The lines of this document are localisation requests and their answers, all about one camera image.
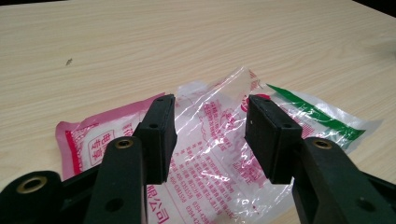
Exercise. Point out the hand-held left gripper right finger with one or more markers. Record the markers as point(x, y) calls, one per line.
point(274, 146)

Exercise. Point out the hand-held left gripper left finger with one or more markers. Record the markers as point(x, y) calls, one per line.
point(124, 174)

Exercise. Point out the pink printed clear plastic bag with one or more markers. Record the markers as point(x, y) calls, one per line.
point(211, 149)

